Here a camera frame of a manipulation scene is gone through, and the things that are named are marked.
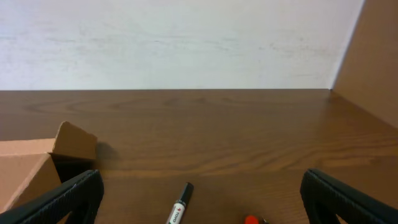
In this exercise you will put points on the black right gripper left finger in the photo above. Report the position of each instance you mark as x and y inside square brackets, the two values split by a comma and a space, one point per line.
[77, 200]

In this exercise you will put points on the black white marker pen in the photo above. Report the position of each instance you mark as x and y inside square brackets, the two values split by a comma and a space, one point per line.
[179, 207]

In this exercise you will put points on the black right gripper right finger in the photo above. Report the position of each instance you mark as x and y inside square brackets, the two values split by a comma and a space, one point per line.
[326, 200]

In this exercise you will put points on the brown cardboard box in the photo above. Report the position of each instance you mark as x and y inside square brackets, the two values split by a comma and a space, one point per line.
[28, 166]

